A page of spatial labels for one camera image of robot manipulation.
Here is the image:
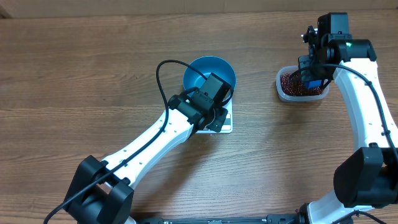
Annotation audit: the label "blue metal bowl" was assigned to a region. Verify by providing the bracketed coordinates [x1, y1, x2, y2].
[183, 56, 236, 93]

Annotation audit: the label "clear plastic food container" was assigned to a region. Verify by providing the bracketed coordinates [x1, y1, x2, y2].
[275, 66, 329, 103]

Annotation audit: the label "red beans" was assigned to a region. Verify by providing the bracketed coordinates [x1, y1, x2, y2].
[280, 73, 323, 96]

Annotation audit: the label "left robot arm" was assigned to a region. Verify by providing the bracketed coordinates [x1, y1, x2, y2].
[62, 88, 232, 224]

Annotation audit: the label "blue plastic measuring scoop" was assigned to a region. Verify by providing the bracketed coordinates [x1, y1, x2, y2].
[304, 80, 323, 90]

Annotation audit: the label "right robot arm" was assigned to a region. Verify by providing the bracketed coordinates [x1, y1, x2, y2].
[291, 12, 397, 223]

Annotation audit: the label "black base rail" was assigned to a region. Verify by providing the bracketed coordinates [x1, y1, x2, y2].
[125, 213, 309, 224]

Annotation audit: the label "white digital kitchen scale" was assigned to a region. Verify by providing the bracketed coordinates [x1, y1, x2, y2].
[197, 100, 233, 134]

